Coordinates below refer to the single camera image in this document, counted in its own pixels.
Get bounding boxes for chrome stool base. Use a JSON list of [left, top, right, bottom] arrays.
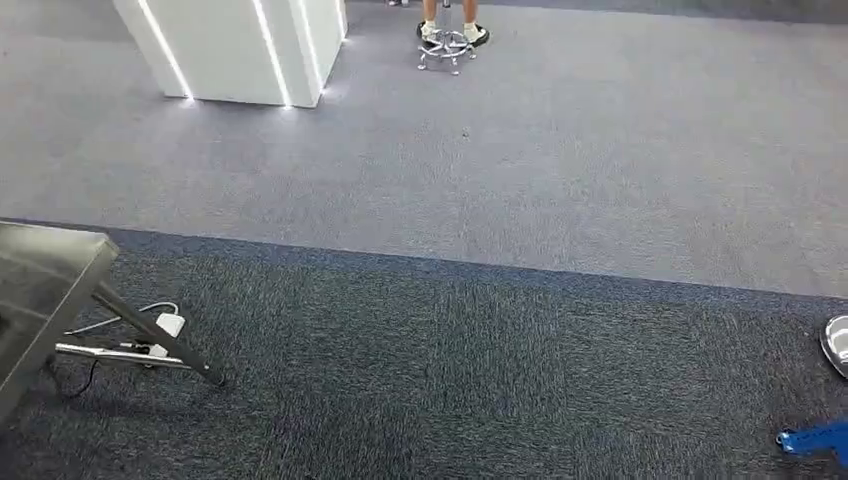
[[415, 0, 478, 76]]

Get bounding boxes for person in shorts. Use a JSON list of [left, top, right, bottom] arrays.
[[415, 0, 492, 49]]

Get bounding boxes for white lit pillar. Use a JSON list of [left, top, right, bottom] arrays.
[[111, 0, 349, 109]]

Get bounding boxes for white power strip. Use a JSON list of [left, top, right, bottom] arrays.
[[122, 341, 170, 360]]

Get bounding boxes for stainless steel bench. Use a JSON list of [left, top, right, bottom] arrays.
[[0, 220, 227, 425]]

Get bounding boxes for blue metal cart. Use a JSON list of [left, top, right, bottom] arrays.
[[776, 420, 848, 468]]

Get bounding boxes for white adapter cable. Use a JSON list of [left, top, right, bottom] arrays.
[[64, 301, 181, 337]]

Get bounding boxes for black floor cable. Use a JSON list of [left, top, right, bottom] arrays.
[[46, 357, 101, 399]]

